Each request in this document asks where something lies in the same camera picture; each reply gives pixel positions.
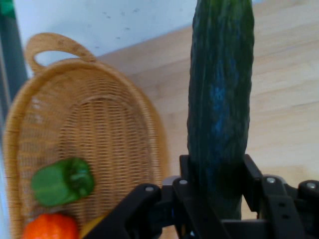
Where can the orange toy bell pepper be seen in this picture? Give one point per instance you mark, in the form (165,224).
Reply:
(49,227)

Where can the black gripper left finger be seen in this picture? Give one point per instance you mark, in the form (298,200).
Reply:
(154,214)

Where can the green toy bell pepper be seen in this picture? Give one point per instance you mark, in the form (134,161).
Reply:
(62,183)

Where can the long dark green cucumber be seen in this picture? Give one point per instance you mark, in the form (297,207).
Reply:
(219,99)

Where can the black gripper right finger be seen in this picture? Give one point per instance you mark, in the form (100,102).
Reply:
(286,211)

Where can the wooden cutting board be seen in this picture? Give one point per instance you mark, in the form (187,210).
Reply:
(286,99)

